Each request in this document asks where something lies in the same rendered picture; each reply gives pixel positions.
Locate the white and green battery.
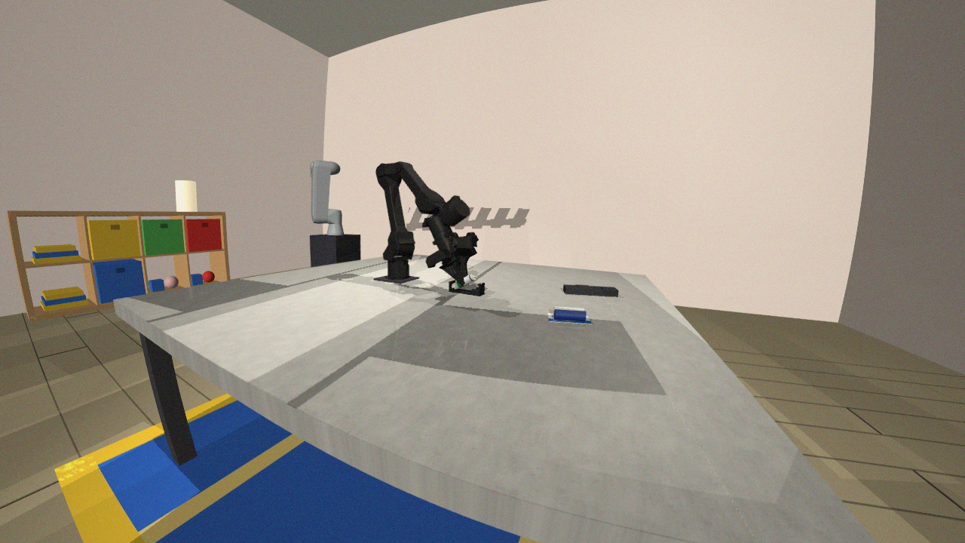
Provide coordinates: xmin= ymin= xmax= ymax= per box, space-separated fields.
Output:
xmin=454 ymin=273 xmax=476 ymax=289

